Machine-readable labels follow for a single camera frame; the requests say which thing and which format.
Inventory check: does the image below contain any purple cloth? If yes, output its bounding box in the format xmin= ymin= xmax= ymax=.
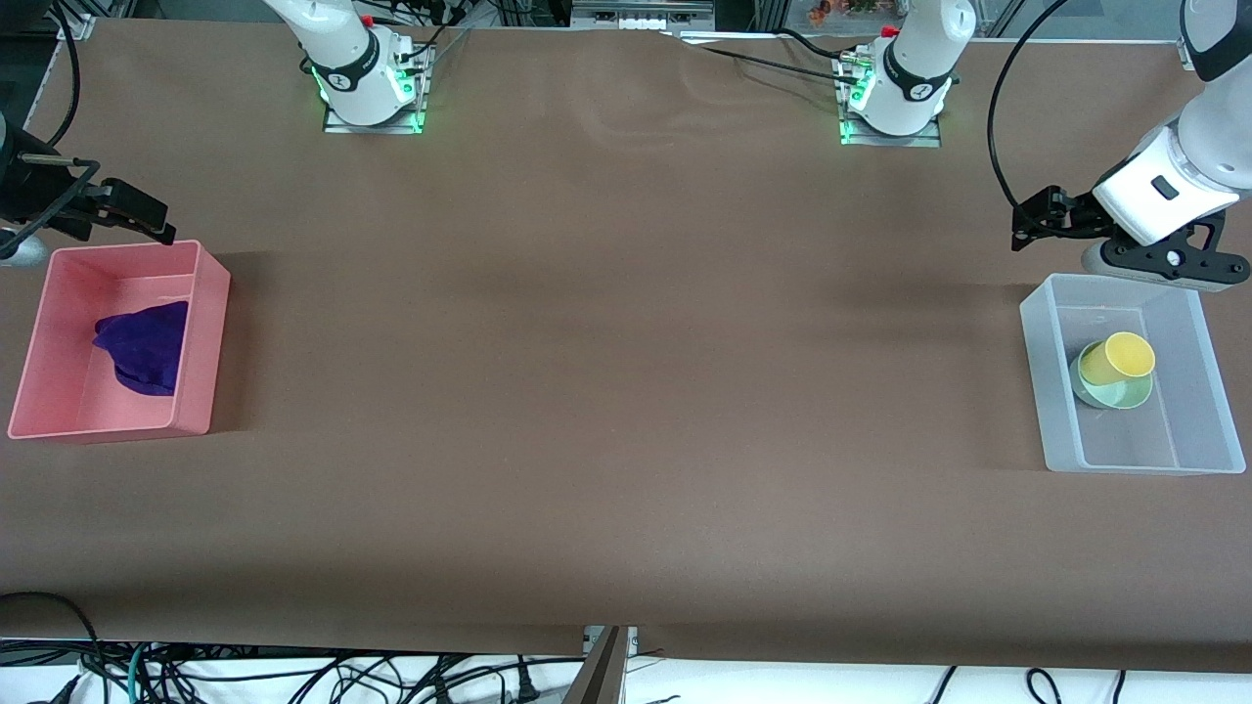
xmin=93 ymin=300 xmax=191 ymax=398

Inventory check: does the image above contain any yellow cup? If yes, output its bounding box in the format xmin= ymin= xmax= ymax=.
xmin=1078 ymin=330 xmax=1157 ymax=387

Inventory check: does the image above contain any pale green bowl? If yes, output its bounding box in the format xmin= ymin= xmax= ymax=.
xmin=1068 ymin=342 xmax=1156 ymax=411

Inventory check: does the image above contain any pink plastic bin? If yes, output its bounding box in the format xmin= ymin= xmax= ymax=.
xmin=7 ymin=240 xmax=233 ymax=444

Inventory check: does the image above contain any translucent plastic bin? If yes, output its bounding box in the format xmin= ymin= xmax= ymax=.
xmin=1019 ymin=274 xmax=1247 ymax=476

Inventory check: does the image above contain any white power strip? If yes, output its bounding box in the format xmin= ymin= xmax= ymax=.
xmin=571 ymin=0 xmax=717 ymax=31

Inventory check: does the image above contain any brown table cover sheet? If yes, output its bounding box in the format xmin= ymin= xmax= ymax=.
xmin=0 ymin=18 xmax=1252 ymax=676

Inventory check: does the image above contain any brown wooden board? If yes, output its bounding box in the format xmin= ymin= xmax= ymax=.
xmin=561 ymin=626 xmax=629 ymax=704

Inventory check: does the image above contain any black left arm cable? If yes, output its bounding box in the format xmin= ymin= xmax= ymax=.
xmin=987 ymin=0 xmax=1077 ymax=212

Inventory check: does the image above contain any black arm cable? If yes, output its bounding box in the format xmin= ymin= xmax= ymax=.
xmin=987 ymin=0 xmax=1077 ymax=212
xmin=18 ymin=0 xmax=103 ymax=234

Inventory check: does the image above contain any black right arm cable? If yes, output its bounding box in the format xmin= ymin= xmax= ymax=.
xmin=18 ymin=0 xmax=103 ymax=234

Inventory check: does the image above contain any short black table cable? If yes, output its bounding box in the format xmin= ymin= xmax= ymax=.
xmin=776 ymin=27 xmax=857 ymax=60

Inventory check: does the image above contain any long black table cable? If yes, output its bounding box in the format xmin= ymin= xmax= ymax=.
xmin=665 ymin=33 xmax=867 ymax=87

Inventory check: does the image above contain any thick black looping cable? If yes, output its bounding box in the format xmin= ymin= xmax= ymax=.
xmin=0 ymin=591 xmax=107 ymax=685

